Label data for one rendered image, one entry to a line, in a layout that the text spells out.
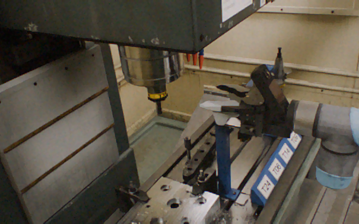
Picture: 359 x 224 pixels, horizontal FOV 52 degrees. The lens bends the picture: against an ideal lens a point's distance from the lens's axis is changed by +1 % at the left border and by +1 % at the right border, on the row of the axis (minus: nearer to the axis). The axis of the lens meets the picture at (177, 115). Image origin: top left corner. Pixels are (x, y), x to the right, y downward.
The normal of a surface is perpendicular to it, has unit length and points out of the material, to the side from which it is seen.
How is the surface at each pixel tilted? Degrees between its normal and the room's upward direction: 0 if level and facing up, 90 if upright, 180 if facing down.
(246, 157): 0
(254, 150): 0
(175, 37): 90
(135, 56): 90
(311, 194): 7
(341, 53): 90
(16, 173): 90
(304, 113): 44
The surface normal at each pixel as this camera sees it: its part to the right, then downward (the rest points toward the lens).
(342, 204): -0.02, -0.92
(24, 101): 0.84, 0.19
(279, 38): -0.53, 0.47
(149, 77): -0.08, 0.50
